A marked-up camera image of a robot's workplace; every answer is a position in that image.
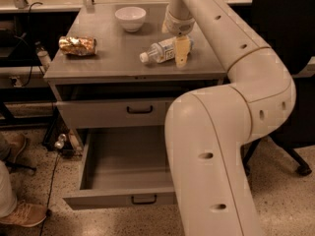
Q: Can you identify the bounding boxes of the wall power outlet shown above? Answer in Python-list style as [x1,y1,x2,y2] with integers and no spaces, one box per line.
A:
[10,77,20,88]

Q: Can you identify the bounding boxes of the black office chair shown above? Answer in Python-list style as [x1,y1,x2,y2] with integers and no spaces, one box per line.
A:
[250,0,315,176]

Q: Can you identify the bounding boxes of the clear plastic water bottle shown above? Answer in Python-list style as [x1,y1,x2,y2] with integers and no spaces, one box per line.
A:
[140,36,194,64]

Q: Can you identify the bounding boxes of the grey metal drawer cabinet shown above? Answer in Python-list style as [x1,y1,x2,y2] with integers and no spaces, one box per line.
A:
[45,4,225,140]

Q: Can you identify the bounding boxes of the black power cable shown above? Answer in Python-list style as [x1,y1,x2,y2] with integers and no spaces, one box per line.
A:
[19,1,45,89]

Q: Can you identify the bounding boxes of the white ceramic bowl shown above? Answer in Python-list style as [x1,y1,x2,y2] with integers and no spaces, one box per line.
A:
[115,6,147,32]

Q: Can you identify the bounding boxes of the white trouser leg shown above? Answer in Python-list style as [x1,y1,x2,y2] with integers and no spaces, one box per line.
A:
[0,161,17,217]

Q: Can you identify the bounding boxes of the small bottle beside cabinet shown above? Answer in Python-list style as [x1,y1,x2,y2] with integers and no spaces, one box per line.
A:
[35,41,51,71]

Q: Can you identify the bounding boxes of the tan sneaker rear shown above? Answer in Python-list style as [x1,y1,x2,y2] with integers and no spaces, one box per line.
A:
[4,134,28,163]

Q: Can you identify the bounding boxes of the crumpled gold snack bag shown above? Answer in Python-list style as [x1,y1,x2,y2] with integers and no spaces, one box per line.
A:
[58,36,96,56]

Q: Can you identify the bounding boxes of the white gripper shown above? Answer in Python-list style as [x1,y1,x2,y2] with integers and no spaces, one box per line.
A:
[161,5,195,68]

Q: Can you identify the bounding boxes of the grey middle drawer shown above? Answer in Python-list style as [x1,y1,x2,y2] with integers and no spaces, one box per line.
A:
[57,98,173,129]

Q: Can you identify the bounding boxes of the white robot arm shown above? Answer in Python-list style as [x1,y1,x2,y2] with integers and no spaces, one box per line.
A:
[164,0,296,236]

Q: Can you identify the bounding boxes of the open bottom grey drawer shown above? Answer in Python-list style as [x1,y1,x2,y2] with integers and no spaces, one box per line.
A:
[64,126,176,209]

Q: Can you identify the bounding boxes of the white round knobs on floor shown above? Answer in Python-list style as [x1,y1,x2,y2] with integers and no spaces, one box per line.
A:
[54,134,67,149]

